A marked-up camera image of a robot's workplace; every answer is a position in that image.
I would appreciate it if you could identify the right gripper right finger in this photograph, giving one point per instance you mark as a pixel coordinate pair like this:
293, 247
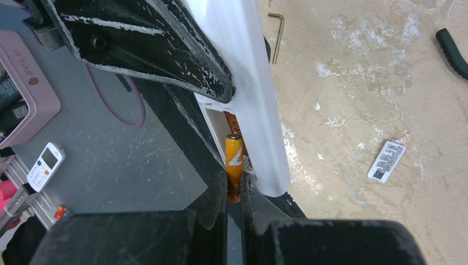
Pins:
272, 237

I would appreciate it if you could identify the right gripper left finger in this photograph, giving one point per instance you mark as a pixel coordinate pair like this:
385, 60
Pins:
194, 235

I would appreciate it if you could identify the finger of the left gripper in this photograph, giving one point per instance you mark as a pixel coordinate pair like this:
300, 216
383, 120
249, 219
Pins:
154, 40

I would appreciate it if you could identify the orange AA battery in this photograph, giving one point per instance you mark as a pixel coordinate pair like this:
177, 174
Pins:
234, 165

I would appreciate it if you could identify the white battery cover with label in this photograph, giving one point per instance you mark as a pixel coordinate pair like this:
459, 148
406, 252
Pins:
386, 161

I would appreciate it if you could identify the spare white remote control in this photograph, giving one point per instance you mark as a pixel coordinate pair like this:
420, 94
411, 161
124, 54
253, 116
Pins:
45, 166

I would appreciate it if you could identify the hex key near front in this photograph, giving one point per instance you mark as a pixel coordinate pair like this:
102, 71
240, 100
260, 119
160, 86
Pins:
280, 33

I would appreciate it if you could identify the pink box off table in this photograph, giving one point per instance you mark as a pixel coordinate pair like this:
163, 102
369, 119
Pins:
42, 101

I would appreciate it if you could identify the orange black pliers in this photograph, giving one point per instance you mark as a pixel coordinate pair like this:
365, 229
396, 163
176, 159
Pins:
451, 52

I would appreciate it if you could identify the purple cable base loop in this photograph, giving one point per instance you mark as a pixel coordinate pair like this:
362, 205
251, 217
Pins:
120, 97

